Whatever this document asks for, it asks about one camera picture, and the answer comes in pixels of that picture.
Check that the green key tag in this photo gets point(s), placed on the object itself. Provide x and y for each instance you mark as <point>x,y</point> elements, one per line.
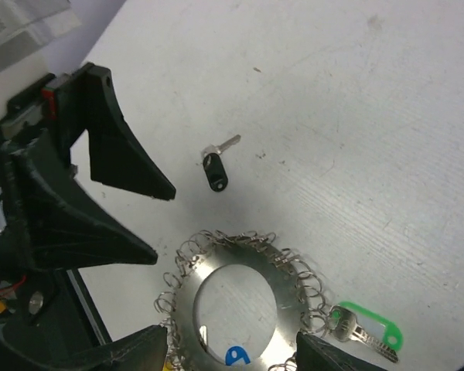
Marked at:
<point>350,322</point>

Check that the blue key tag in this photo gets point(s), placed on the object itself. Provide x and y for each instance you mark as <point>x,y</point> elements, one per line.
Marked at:
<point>236,355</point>

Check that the steel key organiser ring disc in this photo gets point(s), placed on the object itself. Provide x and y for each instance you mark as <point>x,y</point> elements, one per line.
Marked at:
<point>244,289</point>

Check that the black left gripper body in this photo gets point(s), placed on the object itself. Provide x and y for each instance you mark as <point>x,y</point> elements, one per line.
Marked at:
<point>32,147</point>

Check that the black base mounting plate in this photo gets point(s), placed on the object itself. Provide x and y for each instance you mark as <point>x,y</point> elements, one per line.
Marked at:
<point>50,317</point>

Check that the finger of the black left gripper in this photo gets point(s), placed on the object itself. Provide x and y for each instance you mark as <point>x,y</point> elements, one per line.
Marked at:
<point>88,103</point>
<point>56,224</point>

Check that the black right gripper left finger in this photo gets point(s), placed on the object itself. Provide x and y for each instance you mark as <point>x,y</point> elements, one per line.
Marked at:
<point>142,350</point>

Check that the loose key with black tag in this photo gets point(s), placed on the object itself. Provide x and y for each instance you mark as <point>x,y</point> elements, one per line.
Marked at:
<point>212,164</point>

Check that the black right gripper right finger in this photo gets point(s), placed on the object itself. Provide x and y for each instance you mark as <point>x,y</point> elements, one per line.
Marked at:
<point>313,353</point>

